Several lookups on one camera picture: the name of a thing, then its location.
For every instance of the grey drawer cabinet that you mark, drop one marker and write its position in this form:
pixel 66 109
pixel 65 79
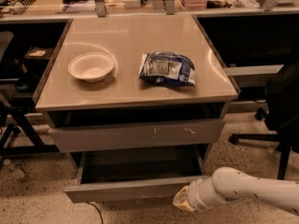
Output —
pixel 122 97

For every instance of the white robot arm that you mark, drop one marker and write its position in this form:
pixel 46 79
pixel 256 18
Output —
pixel 228 185

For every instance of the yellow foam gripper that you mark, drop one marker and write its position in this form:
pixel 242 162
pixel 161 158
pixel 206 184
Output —
pixel 192 195

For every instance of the clear plastic bottle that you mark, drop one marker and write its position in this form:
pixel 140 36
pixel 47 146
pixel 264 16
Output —
pixel 15 170

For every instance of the grey top drawer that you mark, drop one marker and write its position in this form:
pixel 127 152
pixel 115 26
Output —
pixel 137 135

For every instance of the white paper bowl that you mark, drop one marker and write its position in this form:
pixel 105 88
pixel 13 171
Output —
pixel 91 67

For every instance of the black office chair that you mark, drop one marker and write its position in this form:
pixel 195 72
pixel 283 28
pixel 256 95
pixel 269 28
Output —
pixel 282 97

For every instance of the blue chip bag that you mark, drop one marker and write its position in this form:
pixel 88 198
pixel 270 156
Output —
pixel 167 69

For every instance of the black stool left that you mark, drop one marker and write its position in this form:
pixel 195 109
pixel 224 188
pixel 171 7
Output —
pixel 13 116

